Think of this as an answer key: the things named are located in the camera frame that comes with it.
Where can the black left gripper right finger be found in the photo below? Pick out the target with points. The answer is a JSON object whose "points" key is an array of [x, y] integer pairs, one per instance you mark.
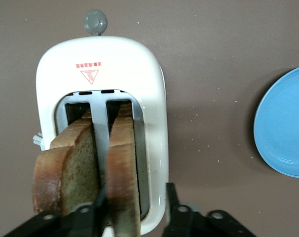
{"points": [[188, 222]]}

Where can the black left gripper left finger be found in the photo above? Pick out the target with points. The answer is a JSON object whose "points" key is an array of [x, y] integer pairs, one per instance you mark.
{"points": [[72, 222]]}

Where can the toasted bread slice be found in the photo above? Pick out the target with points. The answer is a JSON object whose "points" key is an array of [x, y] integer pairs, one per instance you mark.
{"points": [[122, 160], [75, 160]]}

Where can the blue plate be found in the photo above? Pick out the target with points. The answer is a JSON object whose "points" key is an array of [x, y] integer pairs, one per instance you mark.
{"points": [[285, 123]]}

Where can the cream white toaster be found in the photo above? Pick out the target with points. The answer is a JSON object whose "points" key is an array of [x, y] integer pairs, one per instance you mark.
{"points": [[102, 54]]}

